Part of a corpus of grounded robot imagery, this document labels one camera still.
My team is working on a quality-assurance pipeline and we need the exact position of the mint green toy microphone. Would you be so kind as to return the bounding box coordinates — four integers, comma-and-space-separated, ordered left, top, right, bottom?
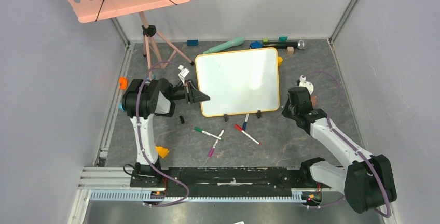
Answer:
202, 37, 244, 54

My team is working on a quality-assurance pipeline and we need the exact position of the wooden cube block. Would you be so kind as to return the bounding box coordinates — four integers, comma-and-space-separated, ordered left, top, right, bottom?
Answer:
286, 46, 295, 55

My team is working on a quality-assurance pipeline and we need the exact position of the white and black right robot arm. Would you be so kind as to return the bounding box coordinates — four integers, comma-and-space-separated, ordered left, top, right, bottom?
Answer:
282, 86, 397, 217

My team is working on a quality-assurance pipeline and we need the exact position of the blue-capped marker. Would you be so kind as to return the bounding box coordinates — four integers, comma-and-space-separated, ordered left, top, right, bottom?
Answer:
242, 113, 250, 131

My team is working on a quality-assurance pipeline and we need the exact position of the red-capped marker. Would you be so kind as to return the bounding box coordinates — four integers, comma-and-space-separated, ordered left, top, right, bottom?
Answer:
234, 124, 261, 145

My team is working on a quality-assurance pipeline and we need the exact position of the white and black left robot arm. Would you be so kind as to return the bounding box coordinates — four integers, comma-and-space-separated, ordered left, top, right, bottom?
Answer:
121, 78, 210, 187

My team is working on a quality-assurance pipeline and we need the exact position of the orange half-round toy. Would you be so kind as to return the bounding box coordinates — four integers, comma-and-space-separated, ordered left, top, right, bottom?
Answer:
311, 96, 317, 107

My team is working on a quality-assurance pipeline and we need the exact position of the black handheld microphone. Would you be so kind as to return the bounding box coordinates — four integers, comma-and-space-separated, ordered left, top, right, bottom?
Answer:
262, 40, 306, 50

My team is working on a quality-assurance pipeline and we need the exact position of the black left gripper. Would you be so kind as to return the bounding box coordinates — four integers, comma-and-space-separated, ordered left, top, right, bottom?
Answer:
168, 79, 210, 104

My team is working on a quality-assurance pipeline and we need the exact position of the yellow-framed whiteboard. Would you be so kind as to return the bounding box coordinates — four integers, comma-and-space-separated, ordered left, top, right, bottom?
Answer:
195, 48, 280, 117

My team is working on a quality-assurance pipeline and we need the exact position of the small orange clip toy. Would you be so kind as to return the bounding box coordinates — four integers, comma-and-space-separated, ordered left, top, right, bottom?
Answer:
118, 77, 128, 90

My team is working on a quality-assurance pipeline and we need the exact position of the blue toy car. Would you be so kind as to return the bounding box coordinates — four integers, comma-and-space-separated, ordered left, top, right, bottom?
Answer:
249, 41, 263, 49

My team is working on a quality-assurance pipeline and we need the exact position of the magenta-capped marker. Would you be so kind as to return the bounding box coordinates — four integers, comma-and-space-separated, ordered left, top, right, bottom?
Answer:
207, 129, 225, 157

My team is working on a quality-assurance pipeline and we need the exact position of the teal triangle block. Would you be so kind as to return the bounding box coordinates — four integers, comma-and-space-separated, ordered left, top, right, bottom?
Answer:
278, 36, 288, 42

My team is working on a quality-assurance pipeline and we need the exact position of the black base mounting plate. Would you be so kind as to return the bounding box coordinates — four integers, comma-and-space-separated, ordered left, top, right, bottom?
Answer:
130, 167, 317, 197

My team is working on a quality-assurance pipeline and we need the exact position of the blue toy microphone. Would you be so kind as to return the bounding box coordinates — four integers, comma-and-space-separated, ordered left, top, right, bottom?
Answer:
118, 102, 125, 112

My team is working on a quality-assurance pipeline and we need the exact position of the grey toothed cable rail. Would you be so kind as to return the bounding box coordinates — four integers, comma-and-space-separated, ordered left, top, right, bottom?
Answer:
90, 189, 306, 203

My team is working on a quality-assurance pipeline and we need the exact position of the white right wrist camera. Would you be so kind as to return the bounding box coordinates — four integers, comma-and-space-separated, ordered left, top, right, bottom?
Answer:
297, 75, 314, 95

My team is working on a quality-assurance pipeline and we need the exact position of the orange wedge block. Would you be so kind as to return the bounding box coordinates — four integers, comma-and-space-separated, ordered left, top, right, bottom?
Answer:
156, 146, 170, 158

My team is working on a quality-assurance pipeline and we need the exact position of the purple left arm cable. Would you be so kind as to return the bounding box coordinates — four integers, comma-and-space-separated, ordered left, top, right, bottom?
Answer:
135, 61, 190, 208

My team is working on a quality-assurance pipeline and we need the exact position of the yellow round block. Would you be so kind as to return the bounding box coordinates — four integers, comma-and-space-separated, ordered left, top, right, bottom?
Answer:
277, 57, 283, 67

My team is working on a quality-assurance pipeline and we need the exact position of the dark blue brick block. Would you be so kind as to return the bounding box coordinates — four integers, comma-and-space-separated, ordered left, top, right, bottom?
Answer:
186, 39, 199, 46

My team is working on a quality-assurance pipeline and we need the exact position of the green-capped marker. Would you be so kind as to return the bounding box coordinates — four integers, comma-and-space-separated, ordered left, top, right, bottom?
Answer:
194, 127, 222, 140

